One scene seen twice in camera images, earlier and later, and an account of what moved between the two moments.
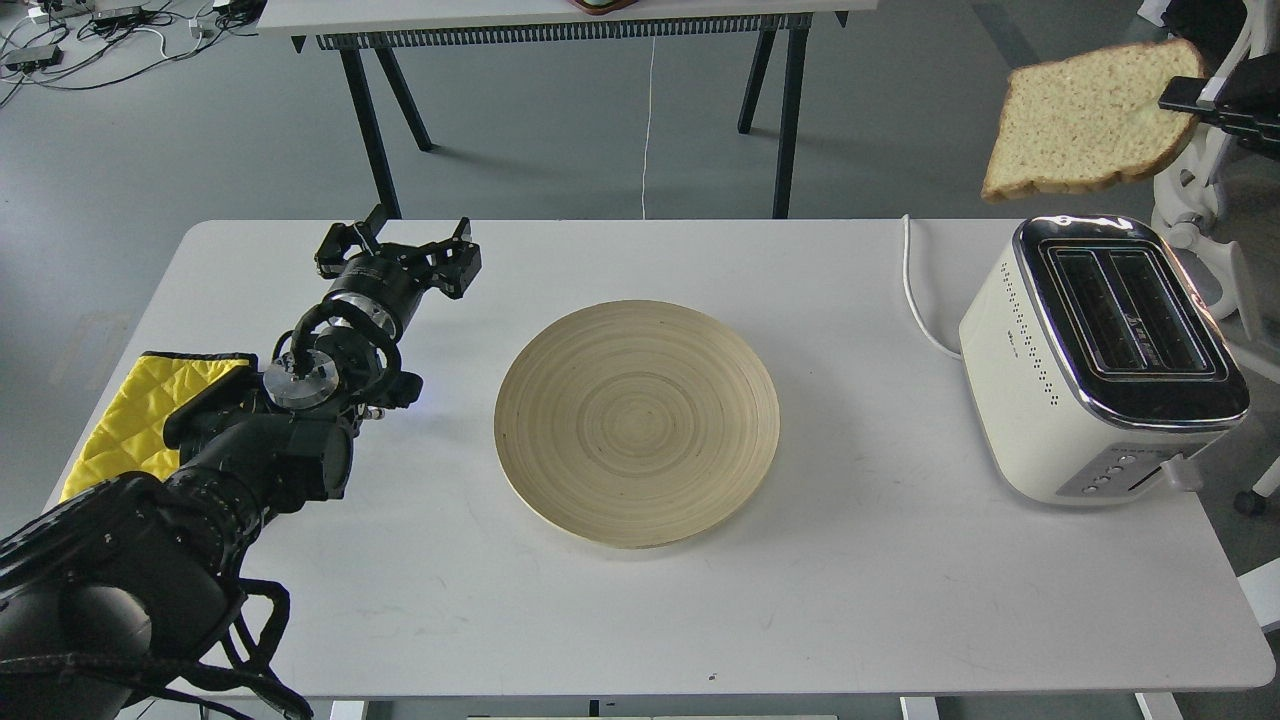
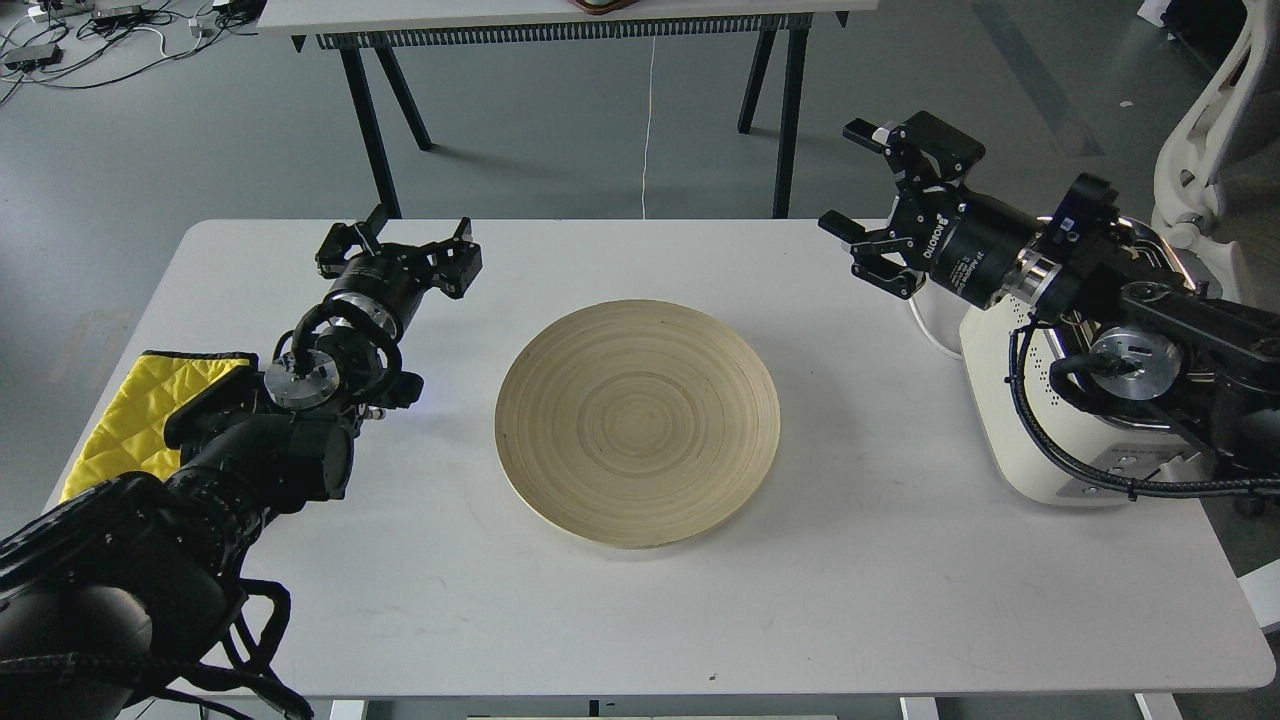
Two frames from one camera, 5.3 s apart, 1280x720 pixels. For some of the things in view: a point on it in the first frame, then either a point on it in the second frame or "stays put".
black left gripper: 392,277 stays put
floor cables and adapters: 61,45 stays put
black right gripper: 1248,105 -> 988,248
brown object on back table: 602,7 stays put
